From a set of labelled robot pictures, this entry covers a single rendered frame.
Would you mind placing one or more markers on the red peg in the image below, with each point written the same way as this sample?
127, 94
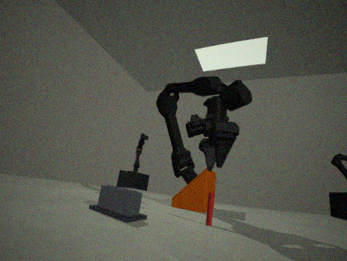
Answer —
210, 208

